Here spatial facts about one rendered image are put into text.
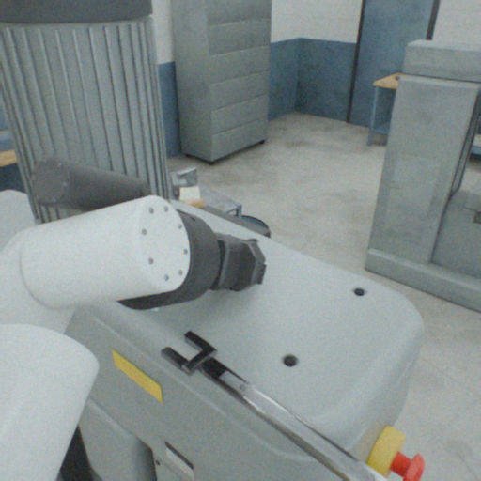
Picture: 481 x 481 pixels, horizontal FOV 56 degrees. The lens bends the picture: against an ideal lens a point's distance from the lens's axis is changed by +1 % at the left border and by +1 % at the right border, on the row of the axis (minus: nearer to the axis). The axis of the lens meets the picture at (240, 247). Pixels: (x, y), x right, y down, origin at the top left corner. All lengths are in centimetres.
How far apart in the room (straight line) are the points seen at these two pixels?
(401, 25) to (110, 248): 715
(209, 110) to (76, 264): 541
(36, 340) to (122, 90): 37
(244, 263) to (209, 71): 517
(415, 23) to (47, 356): 715
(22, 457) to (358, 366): 31
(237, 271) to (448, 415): 264
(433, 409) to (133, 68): 273
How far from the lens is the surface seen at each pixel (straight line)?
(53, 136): 58
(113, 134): 58
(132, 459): 82
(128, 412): 69
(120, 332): 54
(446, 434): 295
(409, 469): 55
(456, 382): 323
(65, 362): 27
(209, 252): 40
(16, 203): 114
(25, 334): 27
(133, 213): 29
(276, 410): 41
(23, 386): 26
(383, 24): 746
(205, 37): 554
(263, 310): 51
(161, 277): 29
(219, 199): 316
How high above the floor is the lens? 222
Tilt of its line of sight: 32 degrees down
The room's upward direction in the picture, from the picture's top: straight up
